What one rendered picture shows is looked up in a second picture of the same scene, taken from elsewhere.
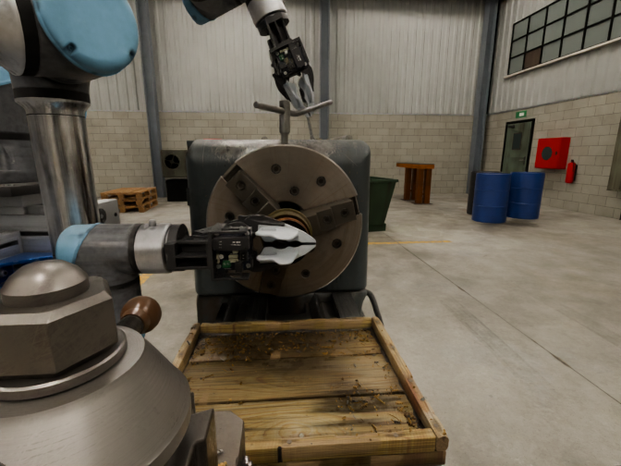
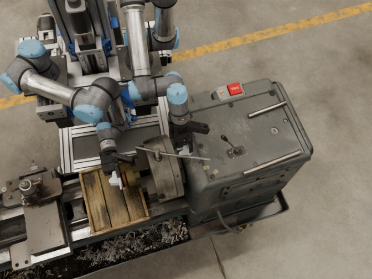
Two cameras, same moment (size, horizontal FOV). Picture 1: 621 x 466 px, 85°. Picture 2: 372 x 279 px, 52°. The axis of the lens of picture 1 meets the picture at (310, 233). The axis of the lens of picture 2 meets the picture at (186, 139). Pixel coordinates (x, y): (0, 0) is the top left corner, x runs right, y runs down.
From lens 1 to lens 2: 1.85 m
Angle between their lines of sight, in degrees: 72
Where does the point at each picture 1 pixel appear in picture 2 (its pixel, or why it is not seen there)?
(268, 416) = (97, 194)
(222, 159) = not seen: hidden behind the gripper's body
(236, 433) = (57, 194)
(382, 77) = not seen: outside the picture
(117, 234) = (100, 137)
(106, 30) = (87, 119)
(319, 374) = (115, 203)
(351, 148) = (195, 182)
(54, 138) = not seen: hidden behind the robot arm
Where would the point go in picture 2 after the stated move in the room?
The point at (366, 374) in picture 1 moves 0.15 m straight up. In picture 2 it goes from (118, 217) to (113, 210)
